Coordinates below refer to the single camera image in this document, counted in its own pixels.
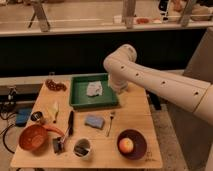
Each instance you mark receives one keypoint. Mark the purple bowl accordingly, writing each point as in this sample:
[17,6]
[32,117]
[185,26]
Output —
[140,144]

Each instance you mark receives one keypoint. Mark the silver fork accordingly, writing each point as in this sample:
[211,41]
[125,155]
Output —
[112,115]

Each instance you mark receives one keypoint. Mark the green plastic tray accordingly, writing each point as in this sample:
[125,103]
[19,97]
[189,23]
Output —
[79,98]

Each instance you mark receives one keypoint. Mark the blue box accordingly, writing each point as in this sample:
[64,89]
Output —
[22,116]

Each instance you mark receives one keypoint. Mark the red yellow apple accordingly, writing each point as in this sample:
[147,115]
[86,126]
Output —
[126,145]

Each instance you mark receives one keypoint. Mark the white towel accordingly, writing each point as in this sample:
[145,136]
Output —
[94,89]

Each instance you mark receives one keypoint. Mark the orange spoon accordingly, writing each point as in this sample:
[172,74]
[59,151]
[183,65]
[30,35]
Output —
[53,129]

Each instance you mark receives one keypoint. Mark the orange bowl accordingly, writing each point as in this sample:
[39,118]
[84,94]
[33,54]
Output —
[32,137]

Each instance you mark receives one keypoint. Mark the small dark can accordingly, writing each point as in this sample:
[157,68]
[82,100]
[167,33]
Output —
[37,117]

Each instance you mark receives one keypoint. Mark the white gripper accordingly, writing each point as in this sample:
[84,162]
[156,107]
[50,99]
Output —
[117,86]

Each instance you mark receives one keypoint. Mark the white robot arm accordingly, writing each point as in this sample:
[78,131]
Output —
[195,96]

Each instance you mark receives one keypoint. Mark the yellow banana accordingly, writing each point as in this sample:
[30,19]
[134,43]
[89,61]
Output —
[54,110]

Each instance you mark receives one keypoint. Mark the blue sponge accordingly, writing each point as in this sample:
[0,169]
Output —
[94,121]

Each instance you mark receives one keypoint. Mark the black metal clip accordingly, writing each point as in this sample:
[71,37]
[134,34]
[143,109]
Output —
[58,145]

